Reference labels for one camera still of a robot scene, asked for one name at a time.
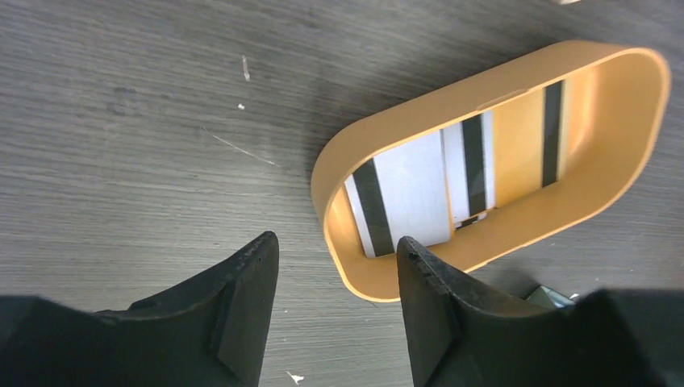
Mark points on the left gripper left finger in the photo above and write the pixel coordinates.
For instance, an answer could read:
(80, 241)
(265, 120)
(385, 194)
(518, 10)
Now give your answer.
(209, 330)

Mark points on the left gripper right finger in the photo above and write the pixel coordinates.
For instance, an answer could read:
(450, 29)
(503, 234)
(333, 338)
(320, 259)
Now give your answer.
(463, 332)

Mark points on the white card black stripe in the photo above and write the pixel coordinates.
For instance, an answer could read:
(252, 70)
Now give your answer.
(399, 192)

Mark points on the yellow oval tray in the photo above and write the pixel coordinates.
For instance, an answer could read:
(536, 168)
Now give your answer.
(617, 98)

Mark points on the green card holder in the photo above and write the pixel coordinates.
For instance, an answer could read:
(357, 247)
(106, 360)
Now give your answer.
(548, 298)

